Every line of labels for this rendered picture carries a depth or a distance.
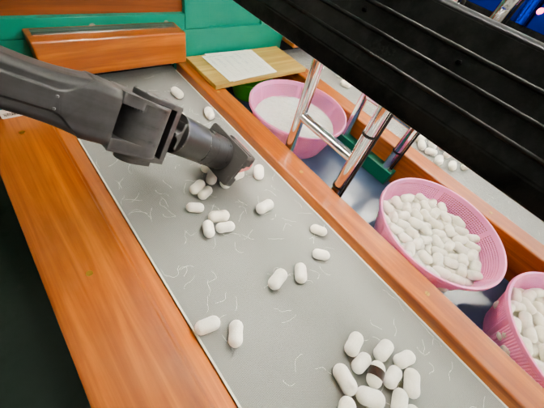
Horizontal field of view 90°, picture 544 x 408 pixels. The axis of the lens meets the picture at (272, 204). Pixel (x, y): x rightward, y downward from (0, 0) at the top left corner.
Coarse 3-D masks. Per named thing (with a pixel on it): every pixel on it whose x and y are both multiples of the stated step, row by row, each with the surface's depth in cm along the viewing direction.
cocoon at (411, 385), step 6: (408, 372) 38; (414, 372) 37; (408, 378) 37; (414, 378) 37; (408, 384) 37; (414, 384) 36; (408, 390) 36; (414, 390) 36; (408, 396) 36; (414, 396) 36
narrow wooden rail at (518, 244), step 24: (288, 96) 92; (336, 96) 81; (360, 120) 75; (384, 144) 73; (408, 168) 70; (432, 168) 68; (432, 192) 68; (456, 192) 64; (504, 216) 63; (504, 240) 60; (528, 240) 59; (528, 264) 58
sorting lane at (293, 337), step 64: (128, 192) 48; (256, 192) 54; (192, 256) 43; (256, 256) 45; (192, 320) 37; (256, 320) 39; (320, 320) 41; (384, 320) 43; (256, 384) 34; (320, 384) 36; (448, 384) 39
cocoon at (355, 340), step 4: (352, 332) 40; (356, 332) 39; (352, 336) 39; (356, 336) 39; (360, 336) 39; (348, 340) 39; (352, 340) 38; (356, 340) 38; (360, 340) 38; (348, 344) 38; (352, 344) 38; (356, 344) 38; (360, 344) 38; (344, 348) 39; (348, 348) 38; (352, 348) 38; (356, 348) 38; (348, 352) 38; (352, 352) 37; (356, 352) 38; (352, 356) 38
